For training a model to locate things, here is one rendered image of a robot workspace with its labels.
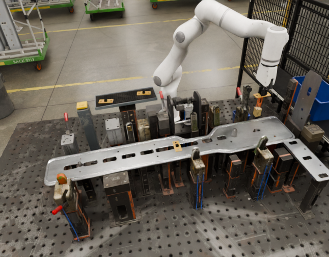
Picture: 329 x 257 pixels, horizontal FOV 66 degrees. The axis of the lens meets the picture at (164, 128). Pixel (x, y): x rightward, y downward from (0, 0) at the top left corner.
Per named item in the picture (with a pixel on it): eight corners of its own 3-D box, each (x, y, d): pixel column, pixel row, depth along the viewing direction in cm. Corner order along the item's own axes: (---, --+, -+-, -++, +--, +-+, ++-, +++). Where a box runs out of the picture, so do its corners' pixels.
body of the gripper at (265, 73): (256, 57, 124) (253, 78, 131) (268, 67, 116) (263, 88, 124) (271, 55, 125) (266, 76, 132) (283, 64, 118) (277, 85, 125)
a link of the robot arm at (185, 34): (174, 81, 180) (160, 93, 171) (162, 70, 181) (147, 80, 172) (208, 27, 138) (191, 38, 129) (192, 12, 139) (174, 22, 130)
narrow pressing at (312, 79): (301, 130, 147) (322, 77, 126) (290, 119, 156) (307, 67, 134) (302, 130, 147) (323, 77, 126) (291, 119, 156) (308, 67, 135)
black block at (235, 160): (226, 202, 148) (232, 168, 129) (219, 187, 156) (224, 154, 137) (239, 199, 149) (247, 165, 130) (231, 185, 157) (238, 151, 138)
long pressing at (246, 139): (42, 191, 124) (40, 189, 123) (48, 159, 141) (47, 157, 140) (297, 139, 143) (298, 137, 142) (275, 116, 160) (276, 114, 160)
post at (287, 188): (285, 193, 150) (299, 159, 132) (275, 179, 159) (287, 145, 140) (295, 190, 151) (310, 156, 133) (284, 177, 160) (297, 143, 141)
